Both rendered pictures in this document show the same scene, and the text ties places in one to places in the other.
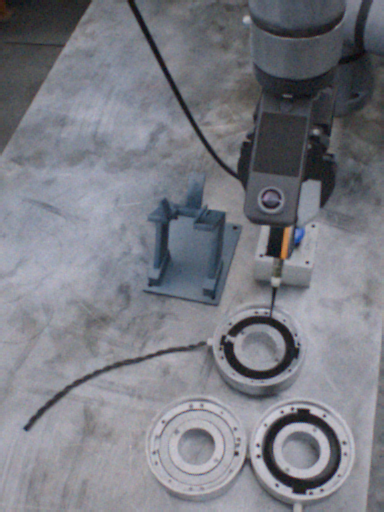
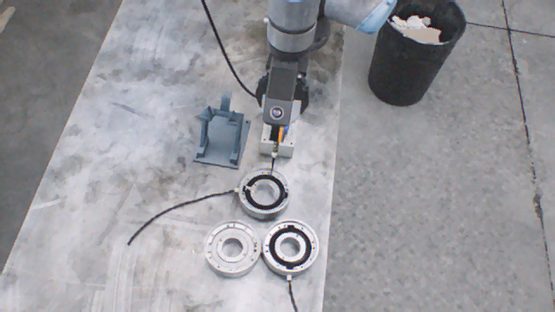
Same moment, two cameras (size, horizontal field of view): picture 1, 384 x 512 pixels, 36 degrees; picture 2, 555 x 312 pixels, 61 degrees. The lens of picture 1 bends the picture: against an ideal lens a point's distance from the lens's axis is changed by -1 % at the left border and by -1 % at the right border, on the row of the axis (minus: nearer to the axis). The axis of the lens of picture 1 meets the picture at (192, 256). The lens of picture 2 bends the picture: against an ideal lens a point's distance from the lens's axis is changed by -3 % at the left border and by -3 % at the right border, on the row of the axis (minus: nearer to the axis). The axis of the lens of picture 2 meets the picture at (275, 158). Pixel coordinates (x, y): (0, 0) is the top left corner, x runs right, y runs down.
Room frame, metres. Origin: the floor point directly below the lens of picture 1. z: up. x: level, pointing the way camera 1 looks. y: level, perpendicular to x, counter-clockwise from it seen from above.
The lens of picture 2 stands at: (-0.13, 0.08, 1.69)
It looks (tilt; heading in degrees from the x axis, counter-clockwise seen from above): 58 degrees down; 341
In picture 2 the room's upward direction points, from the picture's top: 6 degrees clockwise
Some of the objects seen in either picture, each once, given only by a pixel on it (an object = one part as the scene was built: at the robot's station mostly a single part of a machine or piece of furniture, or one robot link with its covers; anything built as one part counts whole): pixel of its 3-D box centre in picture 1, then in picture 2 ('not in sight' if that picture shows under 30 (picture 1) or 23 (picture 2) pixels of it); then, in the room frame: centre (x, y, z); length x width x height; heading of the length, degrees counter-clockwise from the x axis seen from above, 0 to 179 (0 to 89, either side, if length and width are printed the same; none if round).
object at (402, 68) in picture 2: not in sight; (409, 51); (1.14, -0.92, 0.21); 0.34 x 0.34 x 0.43
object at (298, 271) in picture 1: (288, 247); (279, 133); (0.43, -0.12, 0.82); 0.08 x 0.07 x 0.05; 158
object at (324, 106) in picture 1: (293, 105); (287, 61); (0.42, -0.12, 1.07); 0.09 x 0.08 x 0.12; 156
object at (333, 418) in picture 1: (300, 452); (290, 248); (0.18, -0.08, 0.82); 0.10 x 0.10 x 0.04
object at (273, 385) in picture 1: (259, 349); (264, 193); (0.30, -0.06, 0.82); 0.10 x 0.10 x 0.04
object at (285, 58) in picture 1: (292, 35); (289, 29); (0.41, -0.11, 1.15); 0.08 x 0.08 x 0.05
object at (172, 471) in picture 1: (197, 448); (232, 249); (0.20, 0.03, 0.82); 0.08 x 0.08 x 0.02
